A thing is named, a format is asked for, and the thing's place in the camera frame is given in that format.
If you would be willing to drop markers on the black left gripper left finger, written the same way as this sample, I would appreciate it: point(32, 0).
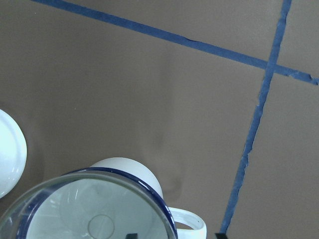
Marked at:
point(131, 236)

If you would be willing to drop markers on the white enamel mug blue rim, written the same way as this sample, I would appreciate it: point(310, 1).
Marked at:
point(188, 224)

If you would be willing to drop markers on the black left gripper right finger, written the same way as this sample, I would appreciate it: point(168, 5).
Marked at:
point(220, 235)

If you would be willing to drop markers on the long blue tape strip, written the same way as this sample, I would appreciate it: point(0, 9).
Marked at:
point(271, 68)

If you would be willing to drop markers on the white ceramic lid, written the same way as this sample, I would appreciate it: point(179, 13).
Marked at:
point(13, 153)

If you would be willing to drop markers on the crossing blue tape strip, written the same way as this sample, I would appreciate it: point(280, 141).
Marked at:
point(155, 32)

